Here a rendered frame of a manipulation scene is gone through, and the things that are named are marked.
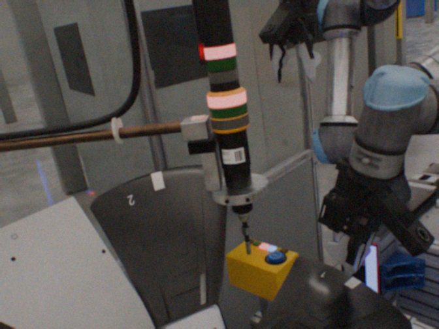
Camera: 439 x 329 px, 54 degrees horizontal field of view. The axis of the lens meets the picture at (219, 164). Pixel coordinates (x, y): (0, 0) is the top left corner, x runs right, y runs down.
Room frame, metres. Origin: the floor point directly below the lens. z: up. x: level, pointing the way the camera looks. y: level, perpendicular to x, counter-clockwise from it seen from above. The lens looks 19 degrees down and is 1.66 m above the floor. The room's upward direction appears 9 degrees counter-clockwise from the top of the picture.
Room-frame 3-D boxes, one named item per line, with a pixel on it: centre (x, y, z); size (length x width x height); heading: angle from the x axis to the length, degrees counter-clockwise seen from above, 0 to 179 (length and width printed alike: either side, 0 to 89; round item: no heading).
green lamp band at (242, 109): (0.49, -0.02, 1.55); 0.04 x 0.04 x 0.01
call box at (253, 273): (0.95, -0.07, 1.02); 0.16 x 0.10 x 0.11; 45
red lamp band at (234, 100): (0.49, -0.02, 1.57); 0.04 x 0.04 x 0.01
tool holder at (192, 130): (0.49, -0.01, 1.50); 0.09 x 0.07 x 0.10; 80
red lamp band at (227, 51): (0.49, -0.02, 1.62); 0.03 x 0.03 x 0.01
